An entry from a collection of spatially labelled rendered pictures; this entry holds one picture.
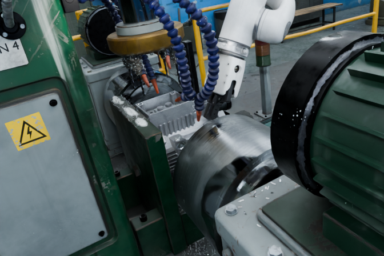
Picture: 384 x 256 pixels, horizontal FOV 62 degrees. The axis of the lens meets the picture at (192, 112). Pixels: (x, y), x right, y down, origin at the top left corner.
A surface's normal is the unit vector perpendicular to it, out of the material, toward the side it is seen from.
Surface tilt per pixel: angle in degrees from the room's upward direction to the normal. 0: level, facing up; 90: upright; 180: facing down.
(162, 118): 90
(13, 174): 90
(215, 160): 36
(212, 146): 28
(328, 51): 23
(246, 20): 70
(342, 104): 50
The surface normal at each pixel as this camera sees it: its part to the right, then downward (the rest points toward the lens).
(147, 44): 0.13, 0.40
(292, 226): -0.15, -0.90
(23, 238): 0.47, 0.30
